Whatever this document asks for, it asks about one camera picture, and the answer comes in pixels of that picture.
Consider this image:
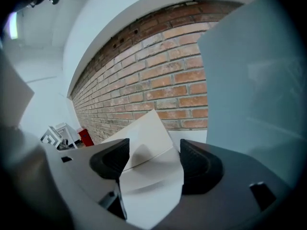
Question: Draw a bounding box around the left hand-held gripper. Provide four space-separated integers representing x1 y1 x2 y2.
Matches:
40 122 79 151

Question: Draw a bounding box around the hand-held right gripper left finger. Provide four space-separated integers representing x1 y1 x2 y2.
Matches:
41 138 130 222

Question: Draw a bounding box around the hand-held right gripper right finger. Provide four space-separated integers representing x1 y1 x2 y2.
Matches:
153 138 297 230

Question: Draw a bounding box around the white item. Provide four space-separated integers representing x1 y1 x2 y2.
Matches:
100 109 186 230

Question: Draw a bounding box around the large pale grey item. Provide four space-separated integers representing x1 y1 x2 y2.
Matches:
197 0 307 158

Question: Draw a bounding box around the red box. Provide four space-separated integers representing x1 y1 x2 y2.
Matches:
77 127 95 147

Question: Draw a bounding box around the bright window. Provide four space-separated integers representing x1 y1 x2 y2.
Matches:
9 11 19 40

